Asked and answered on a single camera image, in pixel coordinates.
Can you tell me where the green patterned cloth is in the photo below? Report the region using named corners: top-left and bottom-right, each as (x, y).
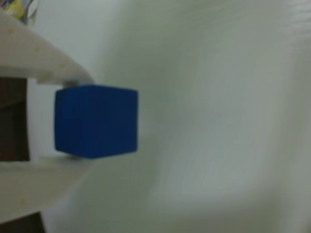
top-left (0, 0), bottom-right (40, 25)

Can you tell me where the small blue cube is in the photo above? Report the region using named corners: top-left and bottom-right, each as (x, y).
top-left (53, 83), bottom-right (139, 160)

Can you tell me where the dark brown furniture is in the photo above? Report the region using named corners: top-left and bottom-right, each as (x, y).
top-left (0, 77), bottom-right (31, 162)

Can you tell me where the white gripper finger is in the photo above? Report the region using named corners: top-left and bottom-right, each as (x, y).
top-left (0, 9), bottom-right (95, 86)
top-left (0, 155), bottom-right (94, 224)

